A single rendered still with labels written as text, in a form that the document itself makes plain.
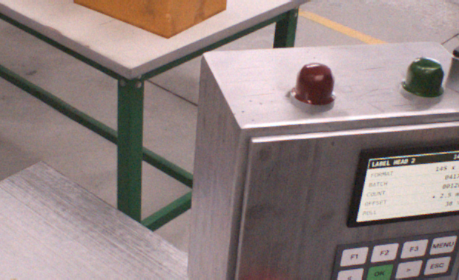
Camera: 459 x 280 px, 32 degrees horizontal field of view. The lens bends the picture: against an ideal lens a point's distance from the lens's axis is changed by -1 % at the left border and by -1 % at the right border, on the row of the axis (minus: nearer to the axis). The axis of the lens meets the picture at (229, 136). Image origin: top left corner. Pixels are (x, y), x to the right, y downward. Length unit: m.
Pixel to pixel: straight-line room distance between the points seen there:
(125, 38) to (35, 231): 0.85
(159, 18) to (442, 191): 1.66
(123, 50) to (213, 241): 1.56
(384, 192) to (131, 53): 1.59
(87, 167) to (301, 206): 2.53
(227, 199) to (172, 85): 3.04
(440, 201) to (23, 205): 1.02
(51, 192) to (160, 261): 0.26
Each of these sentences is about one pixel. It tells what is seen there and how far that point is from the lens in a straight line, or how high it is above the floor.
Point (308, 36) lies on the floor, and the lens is 4.07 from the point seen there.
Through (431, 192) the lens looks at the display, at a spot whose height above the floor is 1.42.
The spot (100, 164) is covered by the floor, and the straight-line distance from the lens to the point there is 3.00.
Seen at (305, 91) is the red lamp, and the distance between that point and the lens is 0.46.
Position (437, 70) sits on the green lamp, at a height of 1.50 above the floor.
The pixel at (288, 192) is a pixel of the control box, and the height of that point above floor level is 1.43.
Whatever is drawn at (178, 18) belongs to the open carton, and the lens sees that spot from 2.13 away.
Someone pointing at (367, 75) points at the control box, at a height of 1.47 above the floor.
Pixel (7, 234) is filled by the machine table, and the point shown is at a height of 0.83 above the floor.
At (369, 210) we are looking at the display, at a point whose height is 1.42.
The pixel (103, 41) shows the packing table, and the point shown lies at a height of 0.78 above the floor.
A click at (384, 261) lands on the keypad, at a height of 1.37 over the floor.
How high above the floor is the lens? 1.70
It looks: 32 degrees down
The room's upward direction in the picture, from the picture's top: 5 degrees clockwise
